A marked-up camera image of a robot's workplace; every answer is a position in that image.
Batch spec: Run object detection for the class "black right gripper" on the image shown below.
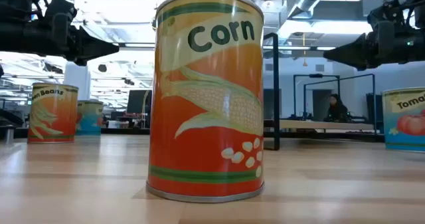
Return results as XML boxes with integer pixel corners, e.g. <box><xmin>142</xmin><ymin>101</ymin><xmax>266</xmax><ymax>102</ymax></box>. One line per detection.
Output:
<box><xmin>323</xmin><ymin>20</ymin><xmax>425</xmax><ymax>70</ymax></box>

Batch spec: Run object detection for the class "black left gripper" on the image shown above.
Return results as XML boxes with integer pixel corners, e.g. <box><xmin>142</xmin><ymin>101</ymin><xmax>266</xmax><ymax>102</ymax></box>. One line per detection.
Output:
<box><xmin>29</xmin><ymin>13</ymin><xmax>120</xmax><ymax>66</ymax></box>

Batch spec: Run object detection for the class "tomatoes label blue can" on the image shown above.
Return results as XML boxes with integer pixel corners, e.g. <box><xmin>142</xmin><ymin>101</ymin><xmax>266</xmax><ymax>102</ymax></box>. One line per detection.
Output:
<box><xmin>76</xmin><ymin>100</ymin><xmax>104</xmax><ymax>138</ymax></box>
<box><xmin>381</xmin><ymin>86</ymin><xmax>425</xmax><ymax>152</ymax></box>

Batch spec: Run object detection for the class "green beans orange can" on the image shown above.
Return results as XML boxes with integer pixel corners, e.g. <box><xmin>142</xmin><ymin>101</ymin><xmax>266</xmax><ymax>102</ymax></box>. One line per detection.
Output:
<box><xmin>27</xmin><ymin>82</ymin><xmax>80</xmax><ymax>144</ymax></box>

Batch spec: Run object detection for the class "white round pillar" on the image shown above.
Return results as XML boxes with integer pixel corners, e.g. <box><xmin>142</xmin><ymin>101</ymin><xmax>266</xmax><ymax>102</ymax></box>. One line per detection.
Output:
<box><xmin>63</xmin><ymin>61</ymin><xmax>92</xmax><ymax>102</ymax></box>

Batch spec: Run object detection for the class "yellow hanging pendant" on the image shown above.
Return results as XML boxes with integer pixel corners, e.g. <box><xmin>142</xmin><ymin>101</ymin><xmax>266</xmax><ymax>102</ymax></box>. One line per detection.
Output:
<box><xmin>301</xmin><ymin>33</ymin><xmax>308</xmax><ymax>67</ymax></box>

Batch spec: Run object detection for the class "person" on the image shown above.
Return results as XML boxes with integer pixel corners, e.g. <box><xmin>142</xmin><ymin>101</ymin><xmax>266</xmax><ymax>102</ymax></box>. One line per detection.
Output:
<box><xmin>323</xmin><ymin>93</ymin><xmax>351</xmax><ymax>122</ymax></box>

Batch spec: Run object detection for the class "black monitor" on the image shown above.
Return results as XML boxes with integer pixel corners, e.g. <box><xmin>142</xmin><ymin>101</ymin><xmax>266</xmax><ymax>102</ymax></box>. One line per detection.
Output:
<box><xmin>126</xmin><ymin>89</ymin><xmax>153</xmax><ymax>115</ymax></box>

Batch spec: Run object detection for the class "corn label orange can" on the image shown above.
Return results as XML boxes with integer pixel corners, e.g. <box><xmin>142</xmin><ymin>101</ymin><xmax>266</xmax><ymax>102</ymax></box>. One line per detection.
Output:
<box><xmin>145</xmin><ymin>0</ymin><xmax>266</xmax><ymax>204</ymax></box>

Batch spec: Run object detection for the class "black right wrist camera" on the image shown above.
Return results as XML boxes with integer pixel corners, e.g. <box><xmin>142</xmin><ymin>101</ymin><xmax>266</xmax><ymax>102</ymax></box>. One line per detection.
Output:
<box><xmin>367</xmin><ymin>0</ymin><xmax>404</xmax><ymax>23</ymax></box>

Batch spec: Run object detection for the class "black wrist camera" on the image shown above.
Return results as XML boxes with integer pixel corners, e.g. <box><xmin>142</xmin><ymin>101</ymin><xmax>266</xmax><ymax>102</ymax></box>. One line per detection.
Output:
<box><xmin>44</xmin><ymin>0</ymin><xmax>78</xmax><ymax>19</ymax></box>
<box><xmin>367</xmin><ymin>0</ymin><xmax>404</xmax><ymax>23</ymax></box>

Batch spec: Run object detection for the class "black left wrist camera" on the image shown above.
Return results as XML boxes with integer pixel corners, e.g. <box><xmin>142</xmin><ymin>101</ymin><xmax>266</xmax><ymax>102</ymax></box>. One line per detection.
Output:
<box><xmin>44</xmin><ymin>0</ymin><xmax>78</xmax><ymax>19</ymax></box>

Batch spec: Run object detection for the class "grey metal post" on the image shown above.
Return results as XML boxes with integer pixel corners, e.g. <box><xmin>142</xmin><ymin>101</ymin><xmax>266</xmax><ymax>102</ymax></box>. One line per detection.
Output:
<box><xmin>3</xmin><ymin>126</ymin><xmax>15</xmax><ymax>144</ymax></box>

